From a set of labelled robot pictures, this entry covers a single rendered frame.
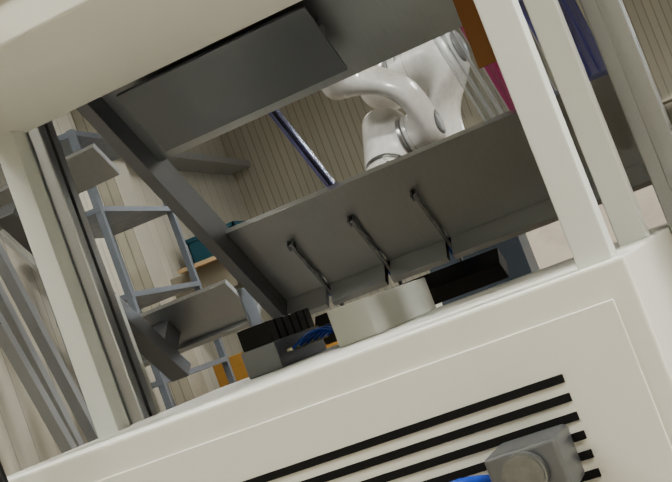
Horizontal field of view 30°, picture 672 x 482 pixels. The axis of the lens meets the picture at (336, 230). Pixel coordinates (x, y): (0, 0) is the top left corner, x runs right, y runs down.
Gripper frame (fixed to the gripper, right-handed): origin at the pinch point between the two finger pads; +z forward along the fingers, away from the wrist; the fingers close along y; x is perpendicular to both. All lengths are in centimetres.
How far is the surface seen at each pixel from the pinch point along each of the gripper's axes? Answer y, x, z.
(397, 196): -8.3, 16.0, 6.3
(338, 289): 9.1, 3.5, 8.2
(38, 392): 300, -231, -231
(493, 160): -24.2, 15.5, 6.3
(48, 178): 22, 59, 25
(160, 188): 19.7, 39.0, 10.3
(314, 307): 13.7, 3.5, 10.1
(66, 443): 295, -251, -210
